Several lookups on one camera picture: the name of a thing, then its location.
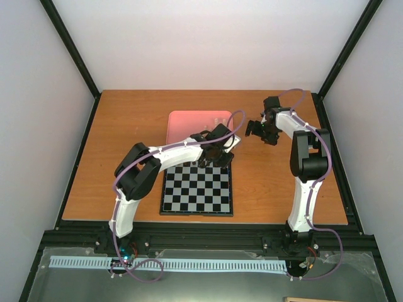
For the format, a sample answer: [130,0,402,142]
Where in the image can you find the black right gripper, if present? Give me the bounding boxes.
[245,121,278,146]

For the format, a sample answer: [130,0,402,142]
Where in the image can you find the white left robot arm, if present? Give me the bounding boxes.
[108,132,241,254]

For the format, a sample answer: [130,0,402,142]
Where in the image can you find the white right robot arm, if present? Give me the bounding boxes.
[246,108,332,233]

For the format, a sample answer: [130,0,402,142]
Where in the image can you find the black white chess board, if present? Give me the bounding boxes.
[160,162,234,217]

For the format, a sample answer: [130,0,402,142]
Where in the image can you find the pink plastic tray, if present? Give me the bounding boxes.
[166,110,232,145]

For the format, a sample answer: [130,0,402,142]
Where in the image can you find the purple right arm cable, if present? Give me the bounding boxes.
[278,88,344,281]

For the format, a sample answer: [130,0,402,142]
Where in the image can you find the light blue cable duct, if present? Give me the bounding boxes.
[48,255,287,274]

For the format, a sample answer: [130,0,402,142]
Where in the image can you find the black aluminium frame base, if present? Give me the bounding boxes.
[20,220,396,301]

